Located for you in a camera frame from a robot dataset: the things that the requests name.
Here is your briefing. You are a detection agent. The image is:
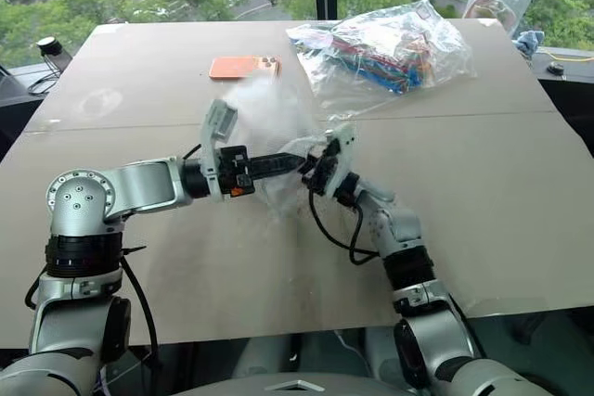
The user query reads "blue cloth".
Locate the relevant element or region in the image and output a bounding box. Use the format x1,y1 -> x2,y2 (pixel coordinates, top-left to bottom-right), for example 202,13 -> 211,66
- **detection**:
513,30 -> 547,59

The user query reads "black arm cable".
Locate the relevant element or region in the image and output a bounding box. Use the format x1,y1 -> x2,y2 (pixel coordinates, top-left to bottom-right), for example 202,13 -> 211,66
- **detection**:
305,190 -> 381,267
119,245 -> 162,372

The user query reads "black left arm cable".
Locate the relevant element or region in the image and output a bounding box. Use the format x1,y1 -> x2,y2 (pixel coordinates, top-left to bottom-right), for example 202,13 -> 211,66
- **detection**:
119,245 -> 162,372

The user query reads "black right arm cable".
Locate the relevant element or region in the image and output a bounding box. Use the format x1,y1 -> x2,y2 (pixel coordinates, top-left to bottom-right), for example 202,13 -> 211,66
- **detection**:
305,190 -> 381,267

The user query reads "silver robot torso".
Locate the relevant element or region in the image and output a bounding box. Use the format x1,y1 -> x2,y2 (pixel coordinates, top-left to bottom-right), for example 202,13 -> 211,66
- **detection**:
171,369 -> 421,396

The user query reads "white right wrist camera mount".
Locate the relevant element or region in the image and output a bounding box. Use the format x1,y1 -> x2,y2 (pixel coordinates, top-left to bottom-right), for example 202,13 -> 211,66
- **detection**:
319,123 -> 359,198

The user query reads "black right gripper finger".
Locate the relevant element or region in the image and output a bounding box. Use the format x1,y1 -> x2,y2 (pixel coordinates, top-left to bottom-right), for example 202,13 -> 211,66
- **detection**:
252,152 -> 309,171
296,148 -> 325,173

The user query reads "thin black cable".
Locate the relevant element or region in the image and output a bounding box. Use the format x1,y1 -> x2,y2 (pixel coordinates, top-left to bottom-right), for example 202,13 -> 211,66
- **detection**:
26,71 -> 60,96

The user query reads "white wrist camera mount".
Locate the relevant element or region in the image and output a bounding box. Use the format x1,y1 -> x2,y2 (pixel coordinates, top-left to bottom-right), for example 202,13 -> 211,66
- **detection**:
198,98 -> 240,203
319,123 -> 359,198

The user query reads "orange flat box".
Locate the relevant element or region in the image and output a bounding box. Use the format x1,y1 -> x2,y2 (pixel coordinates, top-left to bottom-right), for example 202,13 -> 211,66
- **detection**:
208,56 -> 283,82

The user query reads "clear zip bag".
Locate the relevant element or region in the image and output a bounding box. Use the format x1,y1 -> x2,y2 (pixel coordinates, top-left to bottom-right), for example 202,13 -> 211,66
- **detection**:
463,0 -> 540,38

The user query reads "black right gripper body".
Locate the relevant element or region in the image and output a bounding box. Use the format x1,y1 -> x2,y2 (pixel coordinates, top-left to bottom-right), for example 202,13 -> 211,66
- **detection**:
301,137 -> 342,196

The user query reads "translucent white drawstring bag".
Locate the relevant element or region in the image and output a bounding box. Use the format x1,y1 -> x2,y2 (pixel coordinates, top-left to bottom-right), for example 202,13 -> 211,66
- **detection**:
221,76 -> 361,224

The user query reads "black round-topped device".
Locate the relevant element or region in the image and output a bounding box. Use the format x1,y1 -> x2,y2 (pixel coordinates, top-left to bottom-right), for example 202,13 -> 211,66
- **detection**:
35,35 -> 74,76

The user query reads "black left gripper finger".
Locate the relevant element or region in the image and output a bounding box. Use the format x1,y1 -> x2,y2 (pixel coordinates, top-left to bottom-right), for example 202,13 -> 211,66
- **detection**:
252,164 -> 305,181

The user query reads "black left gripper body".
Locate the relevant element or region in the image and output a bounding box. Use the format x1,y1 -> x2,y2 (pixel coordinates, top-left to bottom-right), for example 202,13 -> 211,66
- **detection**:
215,145 -> 257,198

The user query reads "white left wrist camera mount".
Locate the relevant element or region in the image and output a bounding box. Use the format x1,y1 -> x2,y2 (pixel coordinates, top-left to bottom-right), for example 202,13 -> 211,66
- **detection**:
198,98 -> 240,203

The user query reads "clear bag of colourful items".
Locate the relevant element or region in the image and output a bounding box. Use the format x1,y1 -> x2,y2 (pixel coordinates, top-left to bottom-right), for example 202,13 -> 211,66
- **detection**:
284,0 -> 478,110

